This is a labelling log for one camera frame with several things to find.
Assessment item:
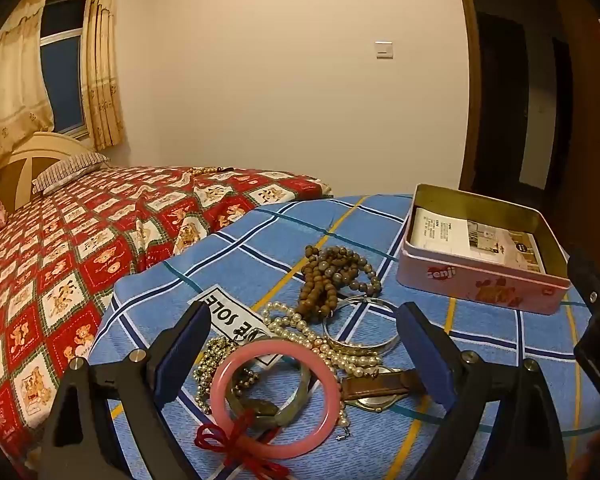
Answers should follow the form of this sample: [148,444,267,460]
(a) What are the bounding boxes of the brown strap wristwatch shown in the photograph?
[340,366,426,413]

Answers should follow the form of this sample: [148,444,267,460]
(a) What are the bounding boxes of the printed paper booklet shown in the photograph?
[409,207,548,273]

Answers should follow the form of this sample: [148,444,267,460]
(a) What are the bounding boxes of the cream wooden headboard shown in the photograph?
[0,131,96,213]

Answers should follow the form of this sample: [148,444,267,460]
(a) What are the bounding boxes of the gold ball chain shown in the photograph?
[192,336,261,416]

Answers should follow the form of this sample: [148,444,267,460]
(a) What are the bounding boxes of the pink metal tin box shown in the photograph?
[397,183,573,316]

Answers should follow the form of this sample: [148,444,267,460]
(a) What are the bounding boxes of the beige patterned curtain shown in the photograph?
[0,0,56,161]
[82,0,126,151]

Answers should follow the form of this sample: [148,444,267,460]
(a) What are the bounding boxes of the red knotted cord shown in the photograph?
[195,410,291,480]

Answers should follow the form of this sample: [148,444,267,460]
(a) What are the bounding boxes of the window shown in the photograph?
[40,0,88,137]

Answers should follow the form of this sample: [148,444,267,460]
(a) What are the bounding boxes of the striped pillow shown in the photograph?
[31,152,111,196]

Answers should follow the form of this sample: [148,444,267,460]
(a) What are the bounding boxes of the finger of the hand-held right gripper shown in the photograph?
[567,249,600,322]

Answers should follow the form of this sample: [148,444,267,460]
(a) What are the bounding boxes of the green jade bangle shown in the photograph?
[225,355,312,428]

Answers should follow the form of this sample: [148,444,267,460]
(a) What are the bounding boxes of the silver bangle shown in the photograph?
[322,296,402,356]

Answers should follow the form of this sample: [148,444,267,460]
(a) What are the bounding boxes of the brown wooden bead bracelet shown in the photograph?
[296,245,383,325]

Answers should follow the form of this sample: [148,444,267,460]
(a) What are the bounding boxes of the pearl necklace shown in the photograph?
[261,301,383,378]

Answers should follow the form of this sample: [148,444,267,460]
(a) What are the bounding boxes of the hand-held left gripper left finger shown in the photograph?
[39,301,213,480]

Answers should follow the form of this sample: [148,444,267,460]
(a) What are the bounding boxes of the blue plaid cloth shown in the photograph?
[87,194,600,480]

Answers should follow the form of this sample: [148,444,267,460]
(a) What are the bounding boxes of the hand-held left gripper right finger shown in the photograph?
[395,301,568,480]

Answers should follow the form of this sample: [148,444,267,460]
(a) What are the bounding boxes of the pink bangle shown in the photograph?
[211,338,343,460]

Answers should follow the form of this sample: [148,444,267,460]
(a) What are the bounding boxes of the brown wooden door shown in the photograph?
[555,0,600,266]

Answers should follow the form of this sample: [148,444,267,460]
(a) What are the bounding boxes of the wooden door frame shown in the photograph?
[452,0,481,193]

